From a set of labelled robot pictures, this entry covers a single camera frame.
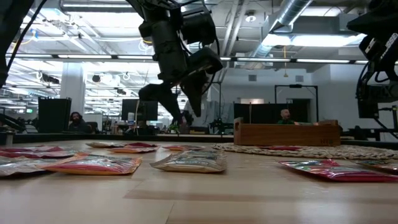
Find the long white light strip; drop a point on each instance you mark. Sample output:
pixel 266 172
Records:
pixel 84 56

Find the orange tea packet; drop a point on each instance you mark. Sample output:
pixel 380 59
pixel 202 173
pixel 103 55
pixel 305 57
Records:
pixel 183 147
pixel 93 166
pixel 133 150

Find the small green potted plant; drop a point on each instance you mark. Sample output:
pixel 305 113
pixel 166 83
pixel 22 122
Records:
pixel 173 128

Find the black divider panel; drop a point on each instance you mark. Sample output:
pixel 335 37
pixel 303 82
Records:
pixel 264 113

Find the black metal frame stand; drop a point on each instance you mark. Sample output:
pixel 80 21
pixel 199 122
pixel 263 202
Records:
pixel 295 86

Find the wooden divided tea box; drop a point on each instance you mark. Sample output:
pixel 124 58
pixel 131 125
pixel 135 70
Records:
pixel 280 135

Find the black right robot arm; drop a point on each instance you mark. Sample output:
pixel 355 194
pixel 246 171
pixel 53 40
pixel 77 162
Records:
pixel 382 18

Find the white building column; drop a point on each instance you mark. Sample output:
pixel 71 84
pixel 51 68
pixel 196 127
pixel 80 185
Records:
pixel 73 93

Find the silver spiral air duct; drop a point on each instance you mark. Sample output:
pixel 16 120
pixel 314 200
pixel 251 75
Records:
pixel 292 11

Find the black cabinet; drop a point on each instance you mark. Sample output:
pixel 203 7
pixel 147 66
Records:
pixel 54 115

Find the round woven placemat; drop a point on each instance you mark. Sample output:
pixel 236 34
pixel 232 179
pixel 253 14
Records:
pixel 342 152

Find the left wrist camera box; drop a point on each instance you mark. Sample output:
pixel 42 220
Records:
pixel 199 26

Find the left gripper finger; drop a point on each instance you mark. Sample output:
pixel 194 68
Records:
pixel 161 93
pixel 199 87

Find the black computer monitor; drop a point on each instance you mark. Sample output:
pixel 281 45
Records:
pixel 129 110

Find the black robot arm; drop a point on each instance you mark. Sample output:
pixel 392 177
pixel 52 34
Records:
pixel 219 126

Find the person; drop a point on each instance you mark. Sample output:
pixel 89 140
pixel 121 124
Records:
pixel 77 126
pixel 285 115

